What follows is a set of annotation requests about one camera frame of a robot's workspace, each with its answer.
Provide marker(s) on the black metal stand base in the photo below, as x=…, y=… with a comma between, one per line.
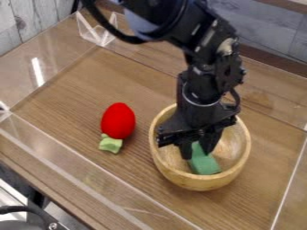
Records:
x=22, y=216

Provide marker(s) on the red plush strawberry toy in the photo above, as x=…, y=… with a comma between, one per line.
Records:
x=118, y=125

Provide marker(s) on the brown wooden bowl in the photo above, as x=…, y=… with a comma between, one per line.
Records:
x=231, y=154

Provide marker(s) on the green rectangular stick block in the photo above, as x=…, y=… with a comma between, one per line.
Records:
x=203, y=164

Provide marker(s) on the clear acrylic corner bracket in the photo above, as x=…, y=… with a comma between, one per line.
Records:
x=95, y=34

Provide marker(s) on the clear acrylic tray wall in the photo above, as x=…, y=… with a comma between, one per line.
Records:
x=114, y=191

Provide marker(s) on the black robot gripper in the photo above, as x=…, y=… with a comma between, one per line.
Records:
x=196, y=122

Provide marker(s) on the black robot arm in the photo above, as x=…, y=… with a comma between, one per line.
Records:
x=190, y=25

